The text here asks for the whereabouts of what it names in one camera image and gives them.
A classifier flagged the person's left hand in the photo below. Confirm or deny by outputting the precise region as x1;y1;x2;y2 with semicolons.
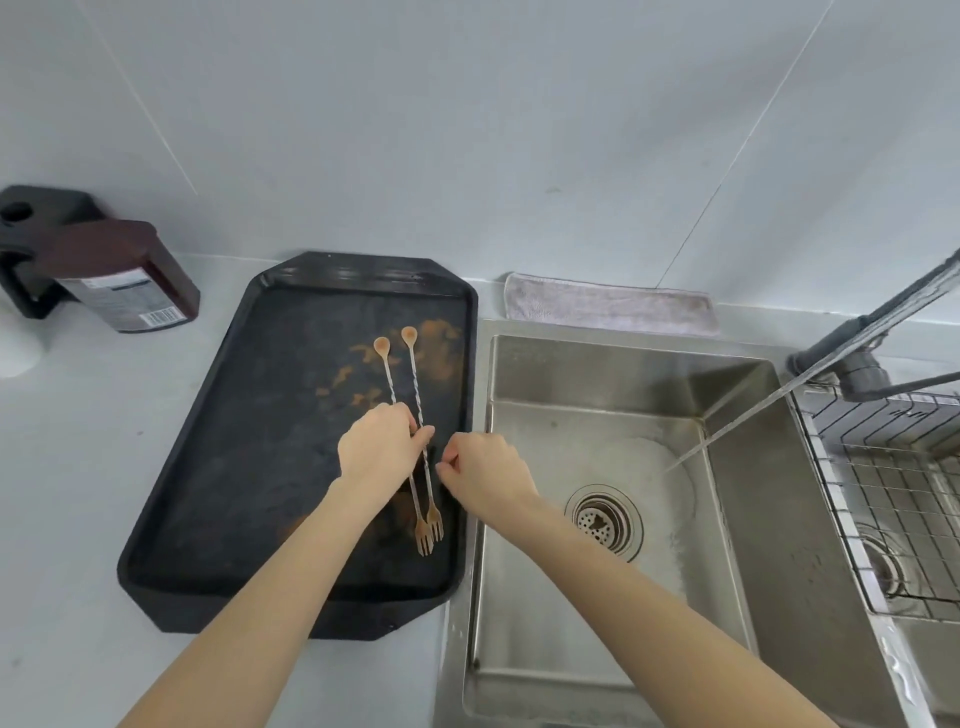
333;401;436;504

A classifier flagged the person's right hand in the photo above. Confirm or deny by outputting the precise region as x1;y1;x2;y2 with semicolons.
434;431;541;526

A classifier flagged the black plastic tray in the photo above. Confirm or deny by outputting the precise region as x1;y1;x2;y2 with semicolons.
116;251;481;643

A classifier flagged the black wire dish rack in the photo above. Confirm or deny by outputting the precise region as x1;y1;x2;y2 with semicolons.
791;382;960;624

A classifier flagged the dark grey gooseneck faucet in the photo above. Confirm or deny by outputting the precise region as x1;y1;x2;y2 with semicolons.
785;251;960;403

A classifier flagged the person's right forearm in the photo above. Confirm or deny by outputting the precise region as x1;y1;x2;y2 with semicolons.
483;491;841;728

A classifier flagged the person's left forearm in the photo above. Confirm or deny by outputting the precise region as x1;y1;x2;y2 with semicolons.
118;479;410;728

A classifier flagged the round metal drain strainer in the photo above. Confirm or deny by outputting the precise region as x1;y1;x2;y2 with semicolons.
854;524;913;601
563;483;645;564

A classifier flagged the stainless steel double sink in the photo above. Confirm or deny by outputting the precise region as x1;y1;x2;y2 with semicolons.
431;318;960;728

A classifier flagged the grey folded cloth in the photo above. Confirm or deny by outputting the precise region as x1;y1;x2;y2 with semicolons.
502;272;720;337

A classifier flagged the dark brown labelled bottle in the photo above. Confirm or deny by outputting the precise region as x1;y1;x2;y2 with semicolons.
33;218;202;335

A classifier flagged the black plastic holder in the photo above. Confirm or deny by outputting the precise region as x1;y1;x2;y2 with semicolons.
0;185;103;320

